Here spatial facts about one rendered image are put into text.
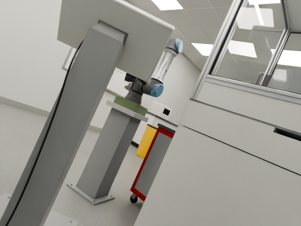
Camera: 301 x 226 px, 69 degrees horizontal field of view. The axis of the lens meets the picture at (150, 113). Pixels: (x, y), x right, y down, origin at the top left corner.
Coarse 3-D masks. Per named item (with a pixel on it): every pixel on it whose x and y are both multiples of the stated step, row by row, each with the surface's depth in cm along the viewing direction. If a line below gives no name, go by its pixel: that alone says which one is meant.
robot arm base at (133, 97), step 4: (132, 92) 181; (136, 92) 181; (128, 96) 180; (132, 96) 179; (136, 96) 181; (140, 96) 183; (132, 100) 179; (136, 100) 179; (140, 100) 183; (140, 104) 184
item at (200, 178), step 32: (192, 160) 105; (224, 160) 96; (256, 160) 89; (160, 192) 110; (192, 192) 100; (224, 192) 93; (256, 192) 86; (288, 192) 80; (160, 224) 105; (192, 224) 96; (224, 224) 89; (256, 224) 83; (288, 224) 78
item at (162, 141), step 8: (160, 128) 201; (168, 128) 195; (160, 136) 199; (168, 136) 194; (152, 144) 201; (160, 144) 196; (168, 144) 192; (152, 152) 199; (160, 152) 194; (144, 160) 201; (152, 160) 197; (160, 160) 192; (144, 168) 199; (152, 168) 194; (136, 176) 202; (144, 176) 197; (152, 176) 192; (136, 184) 199; (144, 184) 194; (136, 192) 197; (144, 192) 192; (136, 200) 198; (144, 200) 190
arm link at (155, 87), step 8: (176, 40) 181; (168, 48) 181; (176, 48) 181; (168, 56) 181; (160, 64) 181; (168, 64) 181; (160, 72) 179; (152, 80) 177; (160, 80) 177; (144, 88) 178; (152, 88) 174; (160, 88) 177; (152, 96) 180
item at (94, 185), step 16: (112, 112) 179; (128, 112) 170; (112, 128) 177; (128, 128) 176; (96, 144) 179; (112, 144) 174; (128, 144) 187; (96, 160) 176; (112, 160) 173; (96, 176) 174; (112, 176) 184; (80, 192) 172; (96, 192) 171
